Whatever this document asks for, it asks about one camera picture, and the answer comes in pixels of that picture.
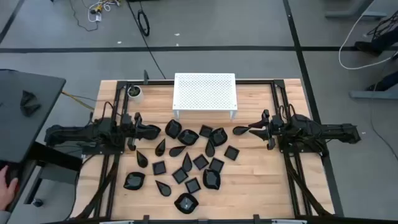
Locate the person's leg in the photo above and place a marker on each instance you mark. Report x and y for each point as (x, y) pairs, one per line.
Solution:
(388, 37)
(391, 79)

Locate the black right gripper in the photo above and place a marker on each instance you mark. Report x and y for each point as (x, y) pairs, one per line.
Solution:
(273, 130)

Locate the small green succulent plant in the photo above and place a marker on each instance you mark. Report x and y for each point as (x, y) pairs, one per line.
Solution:
(134, 91)

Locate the white power strip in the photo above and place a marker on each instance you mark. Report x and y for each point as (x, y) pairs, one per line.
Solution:
(98, 17)

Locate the black desk leg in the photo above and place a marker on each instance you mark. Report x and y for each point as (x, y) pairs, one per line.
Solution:
(32, 186)

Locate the person's hand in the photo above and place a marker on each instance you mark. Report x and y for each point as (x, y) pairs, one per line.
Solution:
(6, 193)

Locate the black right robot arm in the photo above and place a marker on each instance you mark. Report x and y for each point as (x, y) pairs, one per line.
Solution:
(326, 130)

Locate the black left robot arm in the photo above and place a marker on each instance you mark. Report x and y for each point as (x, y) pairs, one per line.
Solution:
(77, 133)

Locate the white perforated shelf riser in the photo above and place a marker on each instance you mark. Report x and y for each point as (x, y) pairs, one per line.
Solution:
(205, 91)

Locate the grey desk foot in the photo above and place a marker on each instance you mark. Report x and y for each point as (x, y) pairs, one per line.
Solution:
(354, 14)
(373, 95)

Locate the person's shoe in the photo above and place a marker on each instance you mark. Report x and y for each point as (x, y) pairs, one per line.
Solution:
(376, 86)
(367, 47)

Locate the black side desk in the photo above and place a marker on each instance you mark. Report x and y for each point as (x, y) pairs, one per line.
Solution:
(18, 133)

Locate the white bar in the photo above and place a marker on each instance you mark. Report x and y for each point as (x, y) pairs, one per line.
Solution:
(289, 222)
(116, 222)

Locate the black caster wheel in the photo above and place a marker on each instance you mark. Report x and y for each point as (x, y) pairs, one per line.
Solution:
(37, 203)

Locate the crumpled black cloth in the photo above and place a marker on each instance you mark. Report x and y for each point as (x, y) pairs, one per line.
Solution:
(29, 104)

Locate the grey desk base plate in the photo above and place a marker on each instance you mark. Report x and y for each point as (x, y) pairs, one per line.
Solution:
(59, 175)

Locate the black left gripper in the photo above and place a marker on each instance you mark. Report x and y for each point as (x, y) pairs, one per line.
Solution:
(130, 132)

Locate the black desk leg beam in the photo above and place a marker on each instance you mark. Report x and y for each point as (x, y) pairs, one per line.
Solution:
(56, 155)

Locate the white plant pot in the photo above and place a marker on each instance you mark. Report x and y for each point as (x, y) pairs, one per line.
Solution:
(140, 98)

